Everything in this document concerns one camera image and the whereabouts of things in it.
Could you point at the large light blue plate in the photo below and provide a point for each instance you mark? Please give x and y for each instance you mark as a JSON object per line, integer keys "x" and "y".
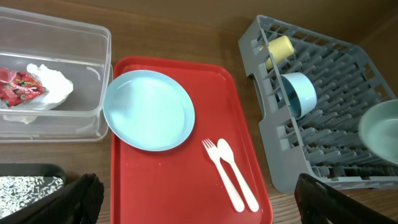
{"x": 149, "y": 110}

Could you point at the white plastic spoon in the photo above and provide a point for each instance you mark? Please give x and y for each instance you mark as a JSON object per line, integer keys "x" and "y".
{"x": 227, "y": 155}

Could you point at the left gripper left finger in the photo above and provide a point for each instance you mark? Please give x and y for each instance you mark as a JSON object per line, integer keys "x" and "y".
{"x": 77, "y": 202}

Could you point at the white plastic fork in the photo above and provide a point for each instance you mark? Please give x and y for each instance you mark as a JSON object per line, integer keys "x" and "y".
{"x": 233, "y": 194}

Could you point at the grey dishwasher rack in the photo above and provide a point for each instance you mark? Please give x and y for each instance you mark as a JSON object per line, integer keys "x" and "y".
{"x": 325, "y": 142}

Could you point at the red snack wrapper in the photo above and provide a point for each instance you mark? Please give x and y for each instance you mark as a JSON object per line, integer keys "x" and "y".
{"x": 19, "y": 86}

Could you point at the crumpled white tissue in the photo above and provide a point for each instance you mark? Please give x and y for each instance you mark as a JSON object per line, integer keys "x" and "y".
{"x": 58, "y": 86}

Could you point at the mint green bowl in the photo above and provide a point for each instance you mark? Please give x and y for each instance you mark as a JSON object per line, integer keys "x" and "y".
{"x": 377, "y": 130}

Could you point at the small light blue bowl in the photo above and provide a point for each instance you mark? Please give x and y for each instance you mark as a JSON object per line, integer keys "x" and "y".
{"x": 300, "y": 93}

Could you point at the black waste tray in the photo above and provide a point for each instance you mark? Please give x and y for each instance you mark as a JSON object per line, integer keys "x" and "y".
{"x": 25, "y": 169}

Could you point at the yellow plastic cup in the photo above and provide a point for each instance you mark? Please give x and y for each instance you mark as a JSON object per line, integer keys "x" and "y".
{"x": 281, "y": 48}

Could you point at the red plastic tray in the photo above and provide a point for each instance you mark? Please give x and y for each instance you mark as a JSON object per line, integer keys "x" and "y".
{"x": 182, "y": 185}

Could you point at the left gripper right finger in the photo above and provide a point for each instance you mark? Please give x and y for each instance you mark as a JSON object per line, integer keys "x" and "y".
{"x": 318, "y": 203}

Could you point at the food leftovers rice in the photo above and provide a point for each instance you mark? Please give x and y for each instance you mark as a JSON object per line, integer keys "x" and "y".
{"x": 18, "y": 192}

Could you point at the clear plastic bin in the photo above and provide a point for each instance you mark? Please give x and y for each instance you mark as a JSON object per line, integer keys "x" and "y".
{"x": 81, "y": 52}

